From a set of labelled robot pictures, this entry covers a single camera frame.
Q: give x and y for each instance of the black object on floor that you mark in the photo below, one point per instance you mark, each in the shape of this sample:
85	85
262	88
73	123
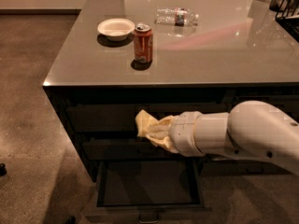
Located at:
3	170

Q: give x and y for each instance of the top left drawer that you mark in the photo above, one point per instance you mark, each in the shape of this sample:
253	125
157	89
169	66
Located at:
121	118

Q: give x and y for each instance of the white bowl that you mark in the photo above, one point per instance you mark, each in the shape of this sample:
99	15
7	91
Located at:
115	29

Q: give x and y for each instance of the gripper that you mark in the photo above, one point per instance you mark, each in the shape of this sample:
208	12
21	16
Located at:
183	132

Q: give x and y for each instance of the bottom right drawer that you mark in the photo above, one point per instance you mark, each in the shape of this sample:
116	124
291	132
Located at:
209	166

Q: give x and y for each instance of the red soda can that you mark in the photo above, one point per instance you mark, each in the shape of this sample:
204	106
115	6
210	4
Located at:
143	37

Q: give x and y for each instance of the clear plastic water bottle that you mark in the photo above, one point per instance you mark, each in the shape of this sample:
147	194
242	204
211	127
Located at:
177	16

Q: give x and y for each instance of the open bottom left drawer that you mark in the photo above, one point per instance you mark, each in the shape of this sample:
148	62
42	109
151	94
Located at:
155	191

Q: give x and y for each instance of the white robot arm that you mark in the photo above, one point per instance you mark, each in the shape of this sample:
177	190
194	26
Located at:
252	130

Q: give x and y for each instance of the yellow sponge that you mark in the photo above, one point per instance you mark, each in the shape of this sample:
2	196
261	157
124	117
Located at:
143	120

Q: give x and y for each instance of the middle left drawer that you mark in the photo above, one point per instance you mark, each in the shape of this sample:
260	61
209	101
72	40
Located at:
120	149

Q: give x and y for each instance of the black wire rack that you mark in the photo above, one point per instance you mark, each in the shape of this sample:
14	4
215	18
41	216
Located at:
287	15

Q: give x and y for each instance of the dark object at floor edge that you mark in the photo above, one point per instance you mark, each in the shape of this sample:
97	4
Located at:
71	220

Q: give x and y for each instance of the dark grey drawer cabinet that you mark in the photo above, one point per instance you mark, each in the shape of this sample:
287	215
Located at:
237	47

